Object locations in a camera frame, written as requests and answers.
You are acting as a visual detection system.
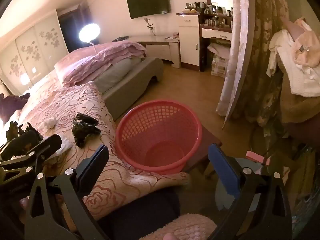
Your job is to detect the pink floral bedsheet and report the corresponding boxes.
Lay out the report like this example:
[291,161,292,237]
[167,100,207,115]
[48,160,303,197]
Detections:
[0,67,68,120]

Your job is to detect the black wall television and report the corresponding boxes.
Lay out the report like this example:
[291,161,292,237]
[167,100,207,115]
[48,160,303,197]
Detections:
[126,0,172,19]

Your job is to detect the black crumpled wrapper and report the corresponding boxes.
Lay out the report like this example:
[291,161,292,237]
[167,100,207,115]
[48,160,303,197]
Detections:
[72,113,100,147]

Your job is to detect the grey bed frame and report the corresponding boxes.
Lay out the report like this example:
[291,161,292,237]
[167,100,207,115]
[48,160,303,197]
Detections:
[102,57,164,120]

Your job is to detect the white cabinet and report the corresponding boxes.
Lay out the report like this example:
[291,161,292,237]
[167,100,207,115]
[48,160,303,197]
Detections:
[176,12,200,73]

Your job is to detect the small pink box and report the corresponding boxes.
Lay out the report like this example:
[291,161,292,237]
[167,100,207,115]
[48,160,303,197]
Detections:
[245,151,272,167]

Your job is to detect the stack of patterned boxes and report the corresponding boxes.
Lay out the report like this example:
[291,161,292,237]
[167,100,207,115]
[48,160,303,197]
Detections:
[207,42,232,78]

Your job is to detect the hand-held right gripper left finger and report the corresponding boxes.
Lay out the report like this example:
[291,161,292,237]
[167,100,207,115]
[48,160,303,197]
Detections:
[24,144,110,240]

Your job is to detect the row of cosmetic bottles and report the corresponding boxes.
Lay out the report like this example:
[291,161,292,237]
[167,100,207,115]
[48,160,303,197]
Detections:
[185,1,234,29]

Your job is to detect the brown and white vanity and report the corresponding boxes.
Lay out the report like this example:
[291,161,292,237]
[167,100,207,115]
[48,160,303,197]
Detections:
[200,12,234,75]

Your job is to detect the brown wrapper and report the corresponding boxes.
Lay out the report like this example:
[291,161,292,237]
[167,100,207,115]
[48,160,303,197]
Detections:
[5,120,38,140]

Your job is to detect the brown wooden stool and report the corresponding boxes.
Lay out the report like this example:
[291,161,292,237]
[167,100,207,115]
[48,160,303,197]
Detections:
[182,125,223,178]

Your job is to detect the mustard towel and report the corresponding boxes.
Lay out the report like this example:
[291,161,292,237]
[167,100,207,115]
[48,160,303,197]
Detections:
[280,62,320,124]

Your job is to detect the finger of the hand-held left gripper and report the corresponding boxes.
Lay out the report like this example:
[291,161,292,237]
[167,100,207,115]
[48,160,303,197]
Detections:
[0,129,43,160]
[0,134,62,180]

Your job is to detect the flower in vase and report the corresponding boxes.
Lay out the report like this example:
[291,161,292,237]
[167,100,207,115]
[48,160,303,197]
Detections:
[144,17,157,37]

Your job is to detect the low white desk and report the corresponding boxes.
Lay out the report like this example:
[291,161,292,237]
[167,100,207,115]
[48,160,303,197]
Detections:
[130,35,181,68]

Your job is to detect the floral sliding wardrobe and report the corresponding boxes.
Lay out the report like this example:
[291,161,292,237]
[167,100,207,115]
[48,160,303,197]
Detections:
[0,9,69,98]

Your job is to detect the dark purple garment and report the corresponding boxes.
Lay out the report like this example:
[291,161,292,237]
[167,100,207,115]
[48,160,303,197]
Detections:
[0,92,30,124]

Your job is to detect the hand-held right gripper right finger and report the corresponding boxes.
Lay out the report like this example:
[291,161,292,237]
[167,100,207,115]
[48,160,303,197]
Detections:
[207,144,293,240]

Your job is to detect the folded pink quilt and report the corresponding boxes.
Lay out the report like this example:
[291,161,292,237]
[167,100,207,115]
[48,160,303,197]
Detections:
[54,41,147,87]

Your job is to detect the pink fluffy garment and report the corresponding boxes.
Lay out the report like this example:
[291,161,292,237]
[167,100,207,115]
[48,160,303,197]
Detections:
[146,214,218,240]

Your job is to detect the person's dark trousers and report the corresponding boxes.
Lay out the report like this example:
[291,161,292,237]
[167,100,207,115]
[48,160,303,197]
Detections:
[97,187,180,230]

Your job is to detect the pile of white clothes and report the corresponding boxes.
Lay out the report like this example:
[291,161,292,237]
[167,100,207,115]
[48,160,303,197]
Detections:
[266,17,320,98]

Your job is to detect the red plastic basket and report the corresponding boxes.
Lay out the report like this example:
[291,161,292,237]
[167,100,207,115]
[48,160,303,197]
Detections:
[115,99,203,173]

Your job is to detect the round ring lamp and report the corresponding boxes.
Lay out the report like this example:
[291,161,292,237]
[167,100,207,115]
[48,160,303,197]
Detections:
[79,23,101,53]

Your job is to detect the grey-green pillow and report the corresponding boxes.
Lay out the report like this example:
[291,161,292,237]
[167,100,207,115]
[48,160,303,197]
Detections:
[94,57,145,94]

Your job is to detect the light floral curtain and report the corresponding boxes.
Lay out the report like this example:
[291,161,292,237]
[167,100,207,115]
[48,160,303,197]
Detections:
[216,0,255,128]

